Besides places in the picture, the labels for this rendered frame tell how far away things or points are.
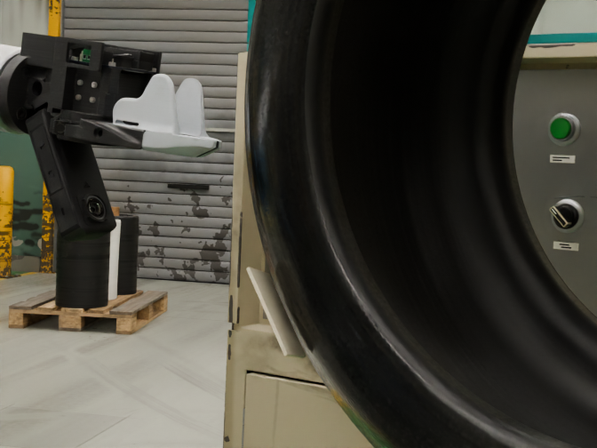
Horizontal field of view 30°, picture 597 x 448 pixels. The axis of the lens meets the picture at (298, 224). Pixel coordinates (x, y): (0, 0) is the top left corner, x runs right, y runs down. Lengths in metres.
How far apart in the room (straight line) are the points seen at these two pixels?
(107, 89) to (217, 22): 9.47
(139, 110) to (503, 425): 0.40
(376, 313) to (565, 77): 0.73
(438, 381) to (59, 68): 0.44
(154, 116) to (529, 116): 0.59
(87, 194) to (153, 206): 9.52
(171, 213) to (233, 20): 1.87
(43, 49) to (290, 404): 0.68
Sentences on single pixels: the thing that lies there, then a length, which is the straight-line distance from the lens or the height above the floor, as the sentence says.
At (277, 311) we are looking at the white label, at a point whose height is 1.03.
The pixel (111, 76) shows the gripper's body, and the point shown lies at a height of 1.18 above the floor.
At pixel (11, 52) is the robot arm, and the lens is 0.99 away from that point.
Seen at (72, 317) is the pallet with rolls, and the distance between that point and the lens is 7.27.
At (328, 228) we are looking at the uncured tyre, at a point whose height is 1.08.
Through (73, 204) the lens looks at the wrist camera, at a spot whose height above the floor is 1.08.
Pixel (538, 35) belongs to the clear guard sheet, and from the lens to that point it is 1.32.
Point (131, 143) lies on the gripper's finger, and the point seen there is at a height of 1.13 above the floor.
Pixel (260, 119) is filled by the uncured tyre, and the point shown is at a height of 1.15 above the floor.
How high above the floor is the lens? 1.12
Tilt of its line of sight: 3 degrees down
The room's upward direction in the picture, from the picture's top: 3 degrees clockwise
